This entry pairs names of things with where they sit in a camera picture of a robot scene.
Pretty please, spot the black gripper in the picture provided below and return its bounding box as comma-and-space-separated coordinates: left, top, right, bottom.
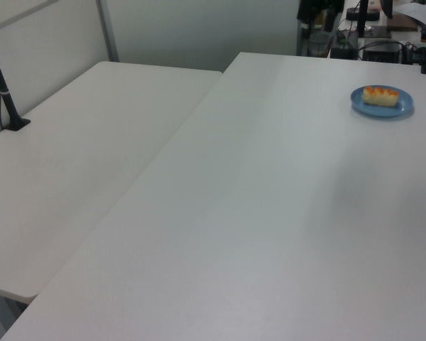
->
297, 0, 346, 40

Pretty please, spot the blue round plate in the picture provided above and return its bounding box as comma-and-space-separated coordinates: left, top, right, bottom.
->
350, 85, 415, 119

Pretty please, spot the black camera pole with base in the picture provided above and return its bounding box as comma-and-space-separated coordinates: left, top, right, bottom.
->
0, 27, 32, 134

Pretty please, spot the large black electronics box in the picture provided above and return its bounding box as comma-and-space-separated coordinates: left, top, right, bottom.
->
361, 40, 405, 65

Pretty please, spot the black round stand base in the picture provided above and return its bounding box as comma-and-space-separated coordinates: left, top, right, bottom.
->
345, 8, 381, 21

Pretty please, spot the grey metal rack post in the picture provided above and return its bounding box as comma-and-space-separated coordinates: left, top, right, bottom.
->
296, 19, 307, 57

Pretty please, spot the white paper sheet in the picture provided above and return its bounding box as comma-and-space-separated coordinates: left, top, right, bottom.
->
393, 2, 426, 26

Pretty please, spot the black upright stand pole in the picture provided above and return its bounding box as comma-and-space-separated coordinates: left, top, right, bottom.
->
356, 0, 370, 38

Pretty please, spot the grey partition corner post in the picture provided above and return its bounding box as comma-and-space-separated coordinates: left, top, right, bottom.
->
95, 0, 120, 63

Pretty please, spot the small black electronics box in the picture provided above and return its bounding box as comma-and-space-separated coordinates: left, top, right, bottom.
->
330, 35, 359, 60

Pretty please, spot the orange-topped bread piece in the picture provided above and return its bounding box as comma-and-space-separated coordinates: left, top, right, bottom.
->
361, 85, 400, 107

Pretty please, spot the brown flat board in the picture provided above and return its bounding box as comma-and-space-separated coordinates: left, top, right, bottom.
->
386, 16, 419, 33

